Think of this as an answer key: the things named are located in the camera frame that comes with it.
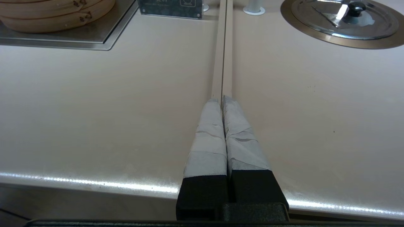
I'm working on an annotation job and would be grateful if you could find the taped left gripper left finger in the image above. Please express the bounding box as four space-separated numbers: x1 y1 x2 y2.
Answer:
176 98 229 220

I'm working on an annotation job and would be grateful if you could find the dark acrylic sign placard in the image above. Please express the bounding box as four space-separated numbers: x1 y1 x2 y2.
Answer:
138 0 203 20

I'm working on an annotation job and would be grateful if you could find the left steel pot lid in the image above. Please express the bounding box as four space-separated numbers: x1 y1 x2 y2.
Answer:
280 0 404 49

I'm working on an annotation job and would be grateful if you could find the steel hinged pot lid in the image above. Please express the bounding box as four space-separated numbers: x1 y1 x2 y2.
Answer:
291 0 400 40

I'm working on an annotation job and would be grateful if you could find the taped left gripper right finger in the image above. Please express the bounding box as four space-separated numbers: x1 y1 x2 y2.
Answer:
222 96 289 209

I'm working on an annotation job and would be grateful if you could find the bamboo steamer stack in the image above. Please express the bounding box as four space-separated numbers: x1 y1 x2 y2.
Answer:
0 0 116 34

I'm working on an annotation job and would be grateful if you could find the steel inset tray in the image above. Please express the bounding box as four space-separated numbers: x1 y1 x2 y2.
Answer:
0 0 140 51

